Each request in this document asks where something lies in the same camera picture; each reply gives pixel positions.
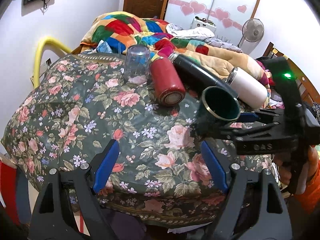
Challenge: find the dark green mug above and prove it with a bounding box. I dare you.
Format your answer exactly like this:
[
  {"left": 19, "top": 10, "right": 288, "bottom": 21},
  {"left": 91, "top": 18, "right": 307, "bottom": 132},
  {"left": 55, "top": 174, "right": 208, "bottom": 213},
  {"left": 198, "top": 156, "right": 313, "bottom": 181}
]
[{"left": 194, "top": 86, "right": 241, "bottom": 134}]

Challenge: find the clear plastic cup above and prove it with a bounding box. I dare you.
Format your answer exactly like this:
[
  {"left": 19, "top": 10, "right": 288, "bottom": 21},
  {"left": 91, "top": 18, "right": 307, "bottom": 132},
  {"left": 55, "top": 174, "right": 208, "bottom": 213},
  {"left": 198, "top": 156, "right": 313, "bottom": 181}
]
[{"left": 124, "top": 44, "right": 150, "bottom": 83}]

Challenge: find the right hand on handle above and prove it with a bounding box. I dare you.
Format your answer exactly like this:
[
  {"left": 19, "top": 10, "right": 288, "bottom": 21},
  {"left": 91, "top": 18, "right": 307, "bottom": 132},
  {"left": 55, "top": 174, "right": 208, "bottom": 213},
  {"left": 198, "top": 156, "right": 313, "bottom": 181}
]
[{"left": 273, "top": 145, "right": 319, "bottom": 195}]

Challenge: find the white thermos bottle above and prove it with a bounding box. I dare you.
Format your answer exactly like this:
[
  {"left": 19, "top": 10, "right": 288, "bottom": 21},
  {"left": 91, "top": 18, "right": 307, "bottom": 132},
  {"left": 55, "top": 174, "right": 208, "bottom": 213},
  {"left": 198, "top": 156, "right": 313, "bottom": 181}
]
[{"left": 226, "top": 67, "right": 268, "bottom": 109}]

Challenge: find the wooden bed headboard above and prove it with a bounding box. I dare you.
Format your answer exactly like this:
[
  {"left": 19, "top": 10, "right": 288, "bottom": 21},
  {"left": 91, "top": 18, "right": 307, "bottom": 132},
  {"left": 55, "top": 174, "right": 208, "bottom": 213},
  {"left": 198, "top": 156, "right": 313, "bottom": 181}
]
[{"left": 263, "top": 42, "right": 319, "bottom": 106}]

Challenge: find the red box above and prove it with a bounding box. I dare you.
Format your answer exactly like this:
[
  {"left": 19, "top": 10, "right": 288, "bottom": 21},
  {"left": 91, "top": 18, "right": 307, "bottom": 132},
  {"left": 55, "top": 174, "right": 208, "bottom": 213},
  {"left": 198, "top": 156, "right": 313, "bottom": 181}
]
[{"left": 1, "top": 153, "right": 31, "bottom": 225}]

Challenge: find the black thermos bottle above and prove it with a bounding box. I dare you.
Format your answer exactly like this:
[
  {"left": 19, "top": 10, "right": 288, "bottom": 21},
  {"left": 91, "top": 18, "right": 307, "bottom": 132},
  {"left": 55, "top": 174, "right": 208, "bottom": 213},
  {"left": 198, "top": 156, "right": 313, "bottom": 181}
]
[{"left": 168, "top": 53, "right": 238, "bottom": 98}]

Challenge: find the red thermos bottle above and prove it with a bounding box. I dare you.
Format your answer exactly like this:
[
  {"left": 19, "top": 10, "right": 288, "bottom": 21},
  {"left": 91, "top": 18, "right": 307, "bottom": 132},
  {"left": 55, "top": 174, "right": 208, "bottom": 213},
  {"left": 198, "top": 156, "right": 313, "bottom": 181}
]
[{"left": 150, "top": 57, "right": 185, "bottom": 106}]

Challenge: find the standing electric fan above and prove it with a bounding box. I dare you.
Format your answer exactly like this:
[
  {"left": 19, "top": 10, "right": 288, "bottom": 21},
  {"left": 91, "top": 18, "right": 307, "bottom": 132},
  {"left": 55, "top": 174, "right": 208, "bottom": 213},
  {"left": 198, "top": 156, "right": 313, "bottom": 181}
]
[{"left": 238, "top": 18, "right": 264, "bottom": 48}]

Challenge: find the white appliance box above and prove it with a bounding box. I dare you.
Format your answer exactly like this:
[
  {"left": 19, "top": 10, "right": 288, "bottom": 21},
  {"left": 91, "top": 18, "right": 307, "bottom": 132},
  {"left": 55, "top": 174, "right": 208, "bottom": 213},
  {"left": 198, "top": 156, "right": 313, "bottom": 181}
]
[{"left": 191, "top": 16, "right": 216, "bottom": 33}]

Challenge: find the white wardrobe with hearts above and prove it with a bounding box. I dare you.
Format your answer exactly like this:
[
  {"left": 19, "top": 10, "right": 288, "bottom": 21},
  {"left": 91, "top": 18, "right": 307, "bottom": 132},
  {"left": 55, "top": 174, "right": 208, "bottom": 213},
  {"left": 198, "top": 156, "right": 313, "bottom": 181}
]
[{"left": 164, "top": 0, "right": 259, "bottom": 45}]

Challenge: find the grey white crumpled cloth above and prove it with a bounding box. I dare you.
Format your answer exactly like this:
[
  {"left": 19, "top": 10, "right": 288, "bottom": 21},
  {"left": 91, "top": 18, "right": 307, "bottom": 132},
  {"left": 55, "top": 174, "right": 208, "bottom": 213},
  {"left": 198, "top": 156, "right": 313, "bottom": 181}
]
[{"left": 166, "top": 23, "right": 243, "bottom": 53}]

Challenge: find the colourful patchwork quilt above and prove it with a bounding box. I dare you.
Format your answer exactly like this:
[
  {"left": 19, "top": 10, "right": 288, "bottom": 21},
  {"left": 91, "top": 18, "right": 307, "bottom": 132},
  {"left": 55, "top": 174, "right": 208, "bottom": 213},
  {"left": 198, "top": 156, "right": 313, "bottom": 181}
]
[{"left": 80, "top": 11, "right": 269, "bottom": 88}]

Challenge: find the yellow padded bed rail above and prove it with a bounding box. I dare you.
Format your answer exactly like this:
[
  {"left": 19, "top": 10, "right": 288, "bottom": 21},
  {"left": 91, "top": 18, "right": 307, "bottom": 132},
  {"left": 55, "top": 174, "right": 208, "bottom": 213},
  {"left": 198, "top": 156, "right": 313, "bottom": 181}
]
[{"left": 30, "top": 36, "right": 72, "bottom": 89}]

